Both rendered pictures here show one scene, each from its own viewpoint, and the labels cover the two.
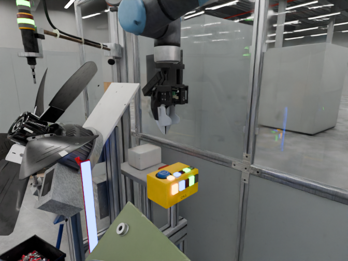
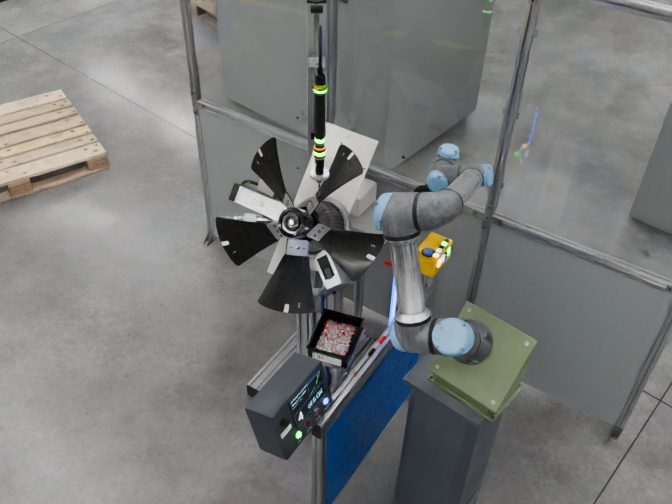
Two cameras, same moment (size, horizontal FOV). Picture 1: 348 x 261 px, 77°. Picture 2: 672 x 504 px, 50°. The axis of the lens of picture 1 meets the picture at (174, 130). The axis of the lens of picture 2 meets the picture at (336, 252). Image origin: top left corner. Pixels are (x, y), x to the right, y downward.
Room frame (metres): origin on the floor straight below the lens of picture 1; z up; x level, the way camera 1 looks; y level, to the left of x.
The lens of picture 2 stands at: (-1.34, 0.88, 3.01)
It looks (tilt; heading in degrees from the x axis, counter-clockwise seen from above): 42 degrees down; 347
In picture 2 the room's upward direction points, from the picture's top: 2 degrees clockwise
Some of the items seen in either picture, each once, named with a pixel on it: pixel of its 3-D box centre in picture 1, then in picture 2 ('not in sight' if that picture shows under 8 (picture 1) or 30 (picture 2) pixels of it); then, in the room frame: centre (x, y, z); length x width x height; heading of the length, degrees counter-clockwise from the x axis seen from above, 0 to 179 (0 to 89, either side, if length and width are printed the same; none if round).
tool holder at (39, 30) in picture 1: (31, 41); (319, 162); (0.75, 0.46, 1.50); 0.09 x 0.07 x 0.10; 170
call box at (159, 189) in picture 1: (173, 184); (432, 255); (0.70, 0.00, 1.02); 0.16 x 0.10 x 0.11; 135
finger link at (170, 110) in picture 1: (172, 119); not in sight; (0.66, 0.01, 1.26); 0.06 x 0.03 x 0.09; 45
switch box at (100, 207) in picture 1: (106, 194); not in sight; (1.14, 0.39, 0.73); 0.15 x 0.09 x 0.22; 135
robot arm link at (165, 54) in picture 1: (168, 56); not in sight; (0.66, 0.02, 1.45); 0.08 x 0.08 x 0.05
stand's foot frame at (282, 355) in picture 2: not in sight; (317, 368); (0.98, 0.42, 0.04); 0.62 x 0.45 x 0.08; 135
